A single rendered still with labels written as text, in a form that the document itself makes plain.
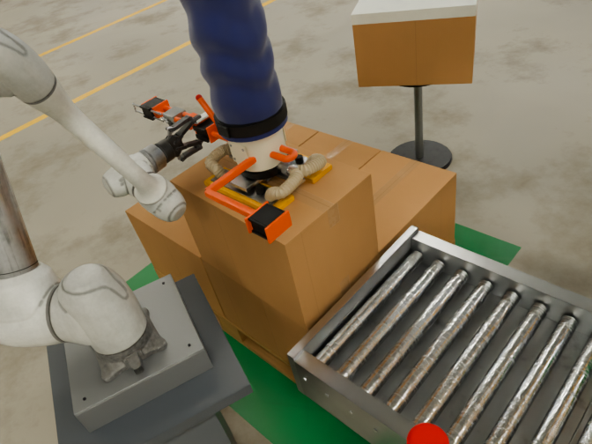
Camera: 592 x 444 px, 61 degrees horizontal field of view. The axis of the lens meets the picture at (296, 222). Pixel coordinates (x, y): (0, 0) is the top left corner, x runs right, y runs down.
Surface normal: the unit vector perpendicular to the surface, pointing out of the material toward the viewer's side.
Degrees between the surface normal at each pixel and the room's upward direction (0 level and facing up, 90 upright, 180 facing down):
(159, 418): 0
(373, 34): 90
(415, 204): 0
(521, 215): 0
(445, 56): 90
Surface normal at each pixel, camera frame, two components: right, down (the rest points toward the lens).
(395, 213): -0.18, -0.75
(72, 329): -0.10, 0.55
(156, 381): 0.45, 0.51
